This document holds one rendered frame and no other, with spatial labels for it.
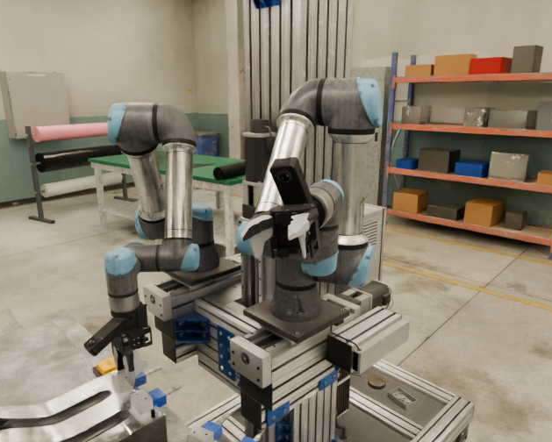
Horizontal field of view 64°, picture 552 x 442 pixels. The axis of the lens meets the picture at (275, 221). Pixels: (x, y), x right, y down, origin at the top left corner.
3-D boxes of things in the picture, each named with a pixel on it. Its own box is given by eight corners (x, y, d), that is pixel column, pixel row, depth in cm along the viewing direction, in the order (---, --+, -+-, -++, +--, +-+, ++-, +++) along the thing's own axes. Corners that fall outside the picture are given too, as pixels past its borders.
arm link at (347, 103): (322, 272, 130) (328, 78, 115) (373, 279, 125) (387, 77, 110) (311, 288, 119) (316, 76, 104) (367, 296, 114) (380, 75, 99)
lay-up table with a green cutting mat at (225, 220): (165, 211, 646) (161, 141, 618) (299, 245, 502) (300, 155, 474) (93, 229, 561) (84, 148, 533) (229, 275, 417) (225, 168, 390)
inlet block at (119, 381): (156, 371, 129) (155, 354, 127) (165, 379, 125) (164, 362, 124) (113, 390, 120) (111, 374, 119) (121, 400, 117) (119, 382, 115)
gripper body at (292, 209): (313, 260, 70) (331, 237, 81) (307, 207, 68) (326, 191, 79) (268, 260, 73) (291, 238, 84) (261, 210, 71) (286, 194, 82)
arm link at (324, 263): (292, 260, 101) (292, 214, 98) (340, 267, 97) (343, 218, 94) (281, 273, 93) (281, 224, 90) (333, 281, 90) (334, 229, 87)
